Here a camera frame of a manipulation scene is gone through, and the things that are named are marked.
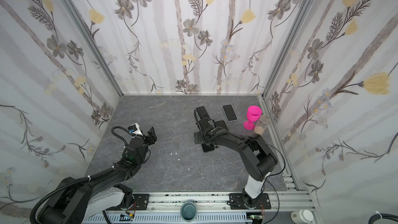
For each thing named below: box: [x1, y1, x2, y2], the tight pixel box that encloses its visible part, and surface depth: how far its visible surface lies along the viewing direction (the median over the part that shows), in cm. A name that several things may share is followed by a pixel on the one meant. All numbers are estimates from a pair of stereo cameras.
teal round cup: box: [180, 201, 198, 222], surface depth 72 cm
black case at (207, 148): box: [201, 143, 216, 153], surface depth 93 cm
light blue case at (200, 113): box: [193, 105, 212, 124], surface depth 110 cm
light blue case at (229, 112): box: [221, 104, 238, 122], surface depth 113 cm
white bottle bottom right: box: [290, 209, 315, 224], surface depth 65 cm
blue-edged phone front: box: [222, 104, 238, 122], surface depth 113 cm
